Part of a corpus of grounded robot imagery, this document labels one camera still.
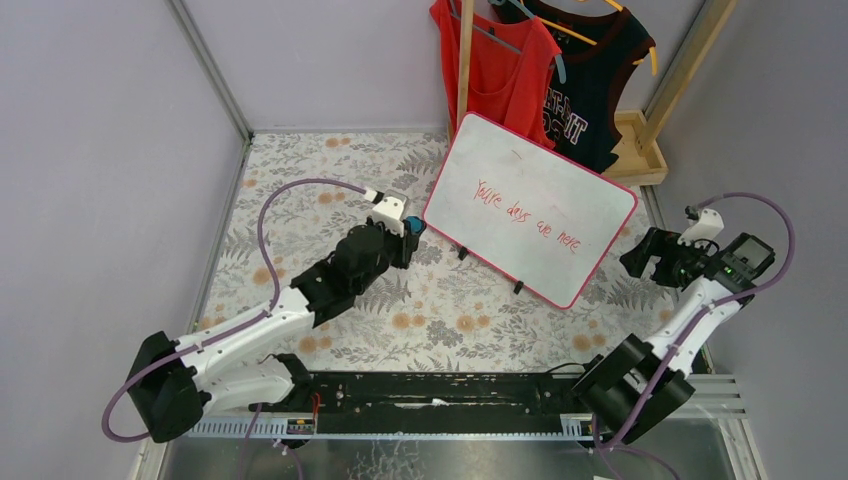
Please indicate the wooden clothes rack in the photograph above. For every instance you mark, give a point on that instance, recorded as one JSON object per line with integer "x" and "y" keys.
{"x": 649, "y": 96}

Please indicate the pink framed whiteboard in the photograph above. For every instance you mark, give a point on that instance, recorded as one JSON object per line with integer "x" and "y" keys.
{"x": 535, "y": 216}

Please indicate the dark navy basketball jersey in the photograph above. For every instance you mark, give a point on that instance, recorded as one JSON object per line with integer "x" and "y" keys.
{"x": 599, "y": 53}

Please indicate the red tank top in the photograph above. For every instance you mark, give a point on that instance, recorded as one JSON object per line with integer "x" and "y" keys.
{"x": 510, "y": 70}

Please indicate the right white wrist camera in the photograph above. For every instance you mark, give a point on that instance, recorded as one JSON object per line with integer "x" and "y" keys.
{"x": 704, "y": 224}

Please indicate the blue heart eraser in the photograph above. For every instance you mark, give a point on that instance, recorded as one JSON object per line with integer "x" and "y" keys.
{"x": 414, "y": 225}

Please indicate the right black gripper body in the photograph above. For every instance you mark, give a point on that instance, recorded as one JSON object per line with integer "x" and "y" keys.
{"x": 660, "y": 250}

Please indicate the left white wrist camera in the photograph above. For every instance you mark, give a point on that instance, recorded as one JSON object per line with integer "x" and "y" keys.
{"x": 388, "y": 209}

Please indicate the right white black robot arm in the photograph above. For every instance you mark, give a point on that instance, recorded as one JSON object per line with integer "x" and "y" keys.
{"x": 641, "y": 382}

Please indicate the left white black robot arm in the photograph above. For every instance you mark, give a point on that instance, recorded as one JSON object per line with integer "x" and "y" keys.
{"x": 174, "y": 383}

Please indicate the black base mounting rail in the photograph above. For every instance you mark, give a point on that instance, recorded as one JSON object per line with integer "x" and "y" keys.
{"x": 450, "y": 403}

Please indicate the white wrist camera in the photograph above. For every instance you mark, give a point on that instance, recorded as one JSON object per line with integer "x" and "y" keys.
{"x": 388, "y": 209}
{"x": 704, "y": 224}

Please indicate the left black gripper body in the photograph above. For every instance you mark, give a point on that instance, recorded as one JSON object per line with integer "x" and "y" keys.
{"x": 406, "y": 244}

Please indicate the floral patterned tablecloth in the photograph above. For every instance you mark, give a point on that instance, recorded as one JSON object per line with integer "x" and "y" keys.
{"x": 445, "y": 313}

